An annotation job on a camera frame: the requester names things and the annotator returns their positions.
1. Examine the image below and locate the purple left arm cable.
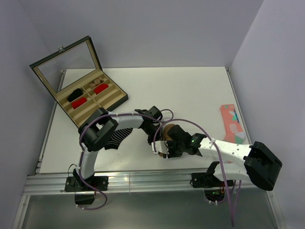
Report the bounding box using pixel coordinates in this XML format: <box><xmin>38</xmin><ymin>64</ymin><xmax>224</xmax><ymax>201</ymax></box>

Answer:
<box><xmin>66</xmin><ymin>108</ymin><xmax>173</xmax><ymax>210</ymax></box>

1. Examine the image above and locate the tan ribbed sock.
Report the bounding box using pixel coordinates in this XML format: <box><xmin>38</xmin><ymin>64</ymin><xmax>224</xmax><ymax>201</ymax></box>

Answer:
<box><xmin>160</xmin><ymin>124</ymin><xmax>179</xmax><ymax>159</ymax></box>

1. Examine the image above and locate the red rolled sock left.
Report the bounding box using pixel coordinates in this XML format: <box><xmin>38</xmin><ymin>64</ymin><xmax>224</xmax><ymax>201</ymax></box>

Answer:
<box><xmin>71</xmin><ymin>97</ymin><xmax>87</xmax><ymax>109</ymax></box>

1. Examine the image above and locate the black compartment storage box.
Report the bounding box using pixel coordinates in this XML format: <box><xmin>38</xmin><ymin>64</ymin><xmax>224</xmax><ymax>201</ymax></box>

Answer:
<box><xmin>30</xmin><ymin>36</ymin><xmax>129</xmax><ymax>127</ymax></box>

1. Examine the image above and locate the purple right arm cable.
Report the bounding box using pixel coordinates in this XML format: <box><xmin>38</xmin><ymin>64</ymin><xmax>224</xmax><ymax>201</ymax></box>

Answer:
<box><xmin>152</xmin><ymin>118</ymin><xmax>242</xmax><ymax>227</ymax></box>

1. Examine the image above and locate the pink patterned sock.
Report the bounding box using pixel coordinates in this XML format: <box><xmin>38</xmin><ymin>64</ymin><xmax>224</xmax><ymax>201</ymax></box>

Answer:
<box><xmin>220</xmin><ymin>104</ymin><xmax>246</xmax><ymax>145</ymax></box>

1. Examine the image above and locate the aluminium rail frame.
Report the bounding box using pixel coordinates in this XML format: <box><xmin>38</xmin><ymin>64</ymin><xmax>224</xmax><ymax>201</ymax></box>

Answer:
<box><xmin>22</xmin><ymin>68</ymin><xmax>286</xmax><ymax>229</ymax></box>

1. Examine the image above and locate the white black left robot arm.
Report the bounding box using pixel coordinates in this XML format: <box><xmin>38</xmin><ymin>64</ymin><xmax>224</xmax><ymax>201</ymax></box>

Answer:
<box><xmin>75</xmin><ymin>106</ymin><xmax>163</xmax><ymax>190</ymax></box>

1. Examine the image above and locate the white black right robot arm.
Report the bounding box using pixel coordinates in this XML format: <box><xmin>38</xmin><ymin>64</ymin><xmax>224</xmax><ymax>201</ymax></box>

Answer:
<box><xmin>163</xmin><ymin>124</ymin><xmax>283</xmax><ymax>191</ymax></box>

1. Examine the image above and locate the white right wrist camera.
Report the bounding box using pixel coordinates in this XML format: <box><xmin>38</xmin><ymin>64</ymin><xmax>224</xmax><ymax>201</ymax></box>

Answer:
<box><xmin>152</xmin><ymin>141</ymin><xmax>169</xmax><ymax>159</ymax></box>

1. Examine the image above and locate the black white striped sock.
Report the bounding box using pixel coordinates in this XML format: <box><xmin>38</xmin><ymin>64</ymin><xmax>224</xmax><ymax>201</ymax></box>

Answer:
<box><xmin>104</xmin><ymin>128</ymin><xmax>133</xmax><ymax>150</ymax></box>

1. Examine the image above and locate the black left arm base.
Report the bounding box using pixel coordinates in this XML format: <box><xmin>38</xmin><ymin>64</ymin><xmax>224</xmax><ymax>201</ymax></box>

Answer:
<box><xmin>64</xmin><ymin>175</ymin><xmax>109</xmax><ymax>206</ymax></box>

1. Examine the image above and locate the red rolled sock right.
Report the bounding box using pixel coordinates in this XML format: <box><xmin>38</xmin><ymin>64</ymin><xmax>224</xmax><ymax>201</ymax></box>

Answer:
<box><xmin>94</xmin><ymin>83</ymin><xmax>109</xmax><ymax>94</ymax></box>

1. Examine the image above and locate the red rolled sock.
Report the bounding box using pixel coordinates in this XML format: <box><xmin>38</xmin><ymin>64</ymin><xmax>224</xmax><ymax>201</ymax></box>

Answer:
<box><xmin>71</xmin><ymin>97</ymin><xmax>87</xmax><ymax>109</ymax></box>
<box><xmin>94</xmin><ymin>83</ymin><xmax>109</xmax><ymax>94</ymax></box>

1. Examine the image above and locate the black rolled sock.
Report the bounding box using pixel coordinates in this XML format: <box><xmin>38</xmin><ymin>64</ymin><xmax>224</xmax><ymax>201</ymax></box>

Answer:
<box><xmin>67</xmin><ymin>88</ymin><xmax>83</xmax><ymax>103</ymax></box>

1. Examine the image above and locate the beige rolled sock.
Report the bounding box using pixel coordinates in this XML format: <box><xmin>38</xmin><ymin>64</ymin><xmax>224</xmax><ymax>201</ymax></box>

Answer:
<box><xmin>89</xmin><ymin>77</ymin><xmax>104</xmax><ymax>88</ymax></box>

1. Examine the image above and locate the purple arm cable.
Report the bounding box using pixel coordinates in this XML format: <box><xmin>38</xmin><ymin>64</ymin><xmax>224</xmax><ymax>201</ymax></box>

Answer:
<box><xmin>66</xmin><ymin>108</ymin><xmax>173</xmax><ymax>210</ymax></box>
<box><xmin>152</xmin><ymin>118</ymin><xmax>242</xmax><ymax>227</ymax></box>

